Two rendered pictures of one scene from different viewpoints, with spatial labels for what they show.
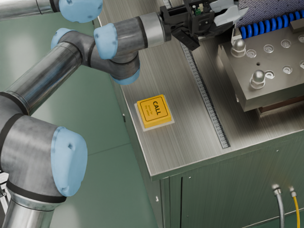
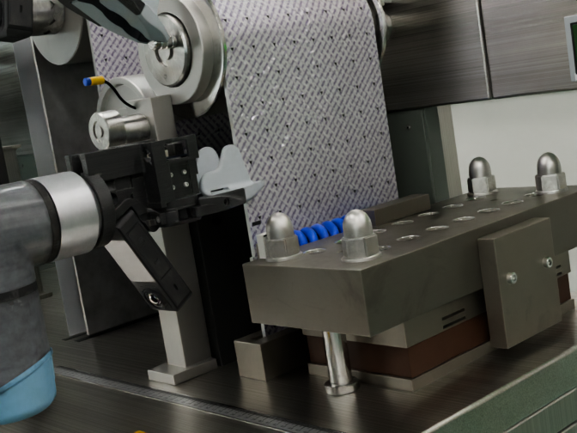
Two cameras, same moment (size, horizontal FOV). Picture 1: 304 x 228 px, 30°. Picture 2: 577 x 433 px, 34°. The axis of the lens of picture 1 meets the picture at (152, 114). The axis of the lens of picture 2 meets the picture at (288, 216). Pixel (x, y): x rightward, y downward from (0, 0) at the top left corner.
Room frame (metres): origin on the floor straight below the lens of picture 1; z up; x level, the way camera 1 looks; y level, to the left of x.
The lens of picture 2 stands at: (-0.04, 0.20, 1.19)
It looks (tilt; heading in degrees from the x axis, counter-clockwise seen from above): 8 degrees down; 332
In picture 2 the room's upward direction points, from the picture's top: 9 degrees counter-clockwise
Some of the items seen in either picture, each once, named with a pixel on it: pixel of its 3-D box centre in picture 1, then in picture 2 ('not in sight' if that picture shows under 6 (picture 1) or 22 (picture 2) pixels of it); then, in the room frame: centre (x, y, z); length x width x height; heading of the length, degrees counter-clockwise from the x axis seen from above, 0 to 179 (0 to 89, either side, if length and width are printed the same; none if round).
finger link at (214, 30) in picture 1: (213, 25); (204, 204); (0.79, -0.16, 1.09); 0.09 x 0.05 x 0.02; 102
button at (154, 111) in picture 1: (154, 111); not in sight; (0.67, -0.01, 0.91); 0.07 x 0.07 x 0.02; 13
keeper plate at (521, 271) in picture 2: not in sight; (523, 281); (0.65, -0.43, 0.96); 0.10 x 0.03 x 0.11; 103
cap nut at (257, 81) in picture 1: (258, 77); (358, 234); (0.66, -0.25, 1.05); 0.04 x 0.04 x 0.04
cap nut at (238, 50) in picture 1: (239, 45); (280, 234); (0.75, -0.22, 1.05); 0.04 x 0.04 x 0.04
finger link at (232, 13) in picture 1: (232, 12); (233, 173); (0.80, -0.20, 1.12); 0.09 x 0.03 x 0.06; 102
